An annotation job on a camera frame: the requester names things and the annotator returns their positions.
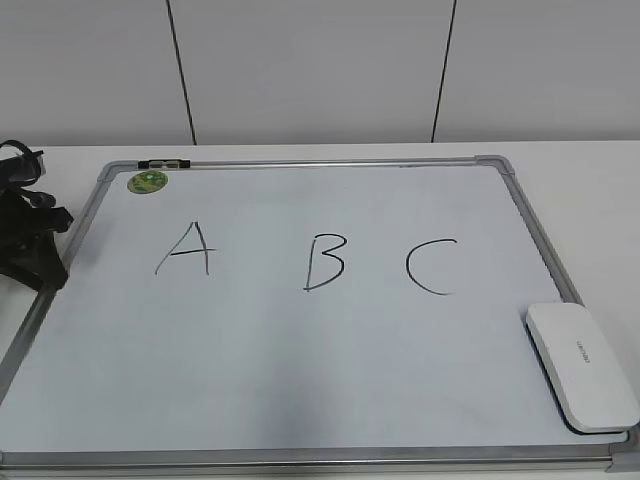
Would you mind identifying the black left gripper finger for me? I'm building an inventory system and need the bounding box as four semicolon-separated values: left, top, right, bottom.
1;234;69;291

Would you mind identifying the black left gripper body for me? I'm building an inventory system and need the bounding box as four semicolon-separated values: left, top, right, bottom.
1;192;73;265

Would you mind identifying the white whiteboard eraser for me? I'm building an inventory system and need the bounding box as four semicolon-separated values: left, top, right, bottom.
525;302;639;434

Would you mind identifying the green round magnet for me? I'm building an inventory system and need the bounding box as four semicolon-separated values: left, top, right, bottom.
127;170;169;195

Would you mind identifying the grey framed whiteboard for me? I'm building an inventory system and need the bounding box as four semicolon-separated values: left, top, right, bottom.
1;156;638;474

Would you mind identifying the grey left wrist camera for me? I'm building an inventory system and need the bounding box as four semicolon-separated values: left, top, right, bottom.
1;150;46;183

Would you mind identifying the black and silver frame clip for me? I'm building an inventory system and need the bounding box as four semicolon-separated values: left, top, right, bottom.
137;159;191;170

